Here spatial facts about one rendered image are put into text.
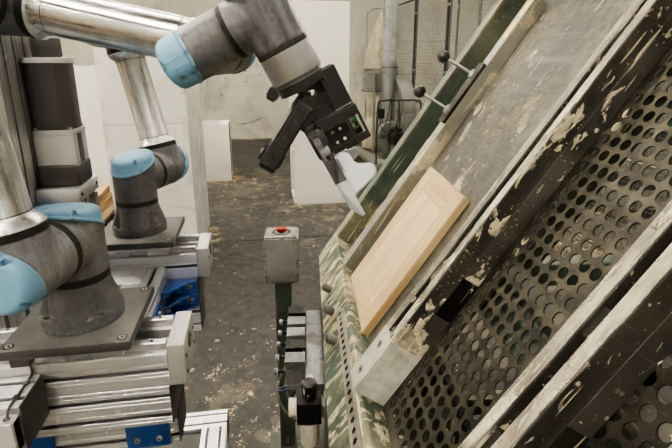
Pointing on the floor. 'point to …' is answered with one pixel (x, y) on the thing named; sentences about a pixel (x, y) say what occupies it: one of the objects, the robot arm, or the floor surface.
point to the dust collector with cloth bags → (384, 102)
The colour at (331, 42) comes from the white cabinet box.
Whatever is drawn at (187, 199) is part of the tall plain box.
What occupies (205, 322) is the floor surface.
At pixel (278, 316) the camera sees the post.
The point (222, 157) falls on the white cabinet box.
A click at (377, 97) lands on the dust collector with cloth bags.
